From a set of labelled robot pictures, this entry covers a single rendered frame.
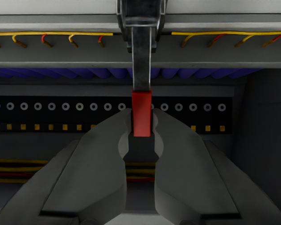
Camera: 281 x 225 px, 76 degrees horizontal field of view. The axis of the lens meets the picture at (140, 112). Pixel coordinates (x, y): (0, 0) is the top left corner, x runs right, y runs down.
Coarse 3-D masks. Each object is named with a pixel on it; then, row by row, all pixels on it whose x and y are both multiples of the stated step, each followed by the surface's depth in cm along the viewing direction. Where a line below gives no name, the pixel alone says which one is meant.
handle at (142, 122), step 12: (132, 36) 9; (144, 36) 9; (132, 48) 9; (144, 48) 9; (132, 60) 10; (144, 60) 10; (144, 72) 10; (144, 84) 10; (132, 96) 11; (144, 96) 11; (132, 108) 11; (144, 108) 11; (132, 120) 12; (144, 120) 12; (144, 132) 12
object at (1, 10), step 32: (0, 0) 10; (32, 0) 10; (64, 0) 10; (96, 0) 10; (192, 0) 10; (224, 0) 10; (256, 0) 10; (160, 96) 26; (192, 96) 26; (224, 96) 25; (256, 96) 25
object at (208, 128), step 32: (0, 96) 27; (32, 96) 26; (64, 96) 26; (96, 96) 26; (128, 96) 26; (0, 128) 26; (32, 128) 26; (64, 128) 26; (192, 128) 26; (224, 128) 26
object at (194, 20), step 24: (0, 24) 12; (24, 24) 12; (48, 24) 12; (72, 24) 12; (96, 24) 12; (168, 24) 11; (192, 24) 11; (216, 24) 11; (240, 24) 11; (264, 24) 11
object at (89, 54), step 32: (0, 32) 12; (32, 32) 12; (64, 32) 12; (96, 32) 12; (192, 32) 12; (224, 32) 12; (256, 32) 12; (0, 64) 15; (32, 64) 15; (64, 64) 15; (96, 64) 15; (128, 64) 14; (160, 64) 14; (192, 64) 14; (224, 64) 14; (256, 64) 14
